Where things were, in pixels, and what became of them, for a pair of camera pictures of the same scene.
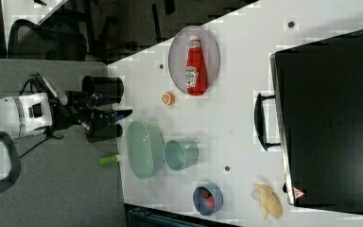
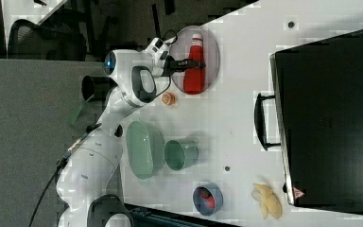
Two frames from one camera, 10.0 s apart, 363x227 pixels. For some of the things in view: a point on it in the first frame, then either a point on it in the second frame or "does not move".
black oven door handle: x=260 y=122 does not move
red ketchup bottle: x=196 y=68 does not move
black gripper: x=75 y=108 to x=172 y=65
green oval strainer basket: x=146 y=148 does not move
